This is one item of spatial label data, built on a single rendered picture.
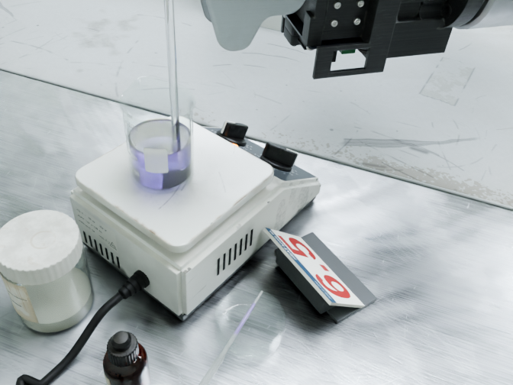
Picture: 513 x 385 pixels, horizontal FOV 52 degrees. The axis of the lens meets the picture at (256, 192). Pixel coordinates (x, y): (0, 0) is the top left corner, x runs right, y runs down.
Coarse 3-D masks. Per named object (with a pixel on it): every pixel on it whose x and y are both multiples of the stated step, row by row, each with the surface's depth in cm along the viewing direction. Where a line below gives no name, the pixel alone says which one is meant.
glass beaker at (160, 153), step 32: (128, 96) 38; (160, 96) 40; (192, 96) 38; (128, 128) 37; (160, 128) 36; (192, 128) 39; (128, 160) 40; (160, 160) 38; (192, 160) 41; (160, 192) 40
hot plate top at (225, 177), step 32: (96, 160) 43; (224, 160) 44; (256, 160) 44; (96, 192) 40; (128, 192) 40; (192, 192) 41; (224, 192) 41; (256, 192) 42; (160, 224) 38; (192, 224) 38
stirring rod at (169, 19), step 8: (168, 0) 32; (168, 8) 32; (168, 16) 33; (168, 24) 33; (168, 32) 33; (168, 40) 34; (168, 48) 34; (168, 56) 35; (168, 64) 35; (168, 72) 35; (176, 72) 36; (176, 80) 36; (176, 88) 36; (176, 96) 37; (176, 104) 37; (176, 112) 38
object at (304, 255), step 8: (288, 240) 46; (296, 240) 48; (296, 248) 46; (304, 248) 47; (296, 256) 44; (304, 256) 45; (312, 256) 47; (304, 264) 43; (312, 264) 45; (320, 264) 46; (312, 272) 43; (320, 272) 44; (328, 272) 46; (320, 280) 42; (328, 280) 44; (336, 280) 45; (328, 288) 42; (336, 288) 43; (344, 288) 45; (336, 296) 42; (344, 296) 43; (352, 296) 44
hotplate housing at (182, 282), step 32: (288, 192) 46; (96, 224) 42; (128, 224) 40; (224, 224) 41; (256, 224) 44; (128, 256) 42; (160, 256) 39; (192, 256) 39; (224, 256) 42; (128, 288) 40; (160, 288) 41; (192, 288) 40
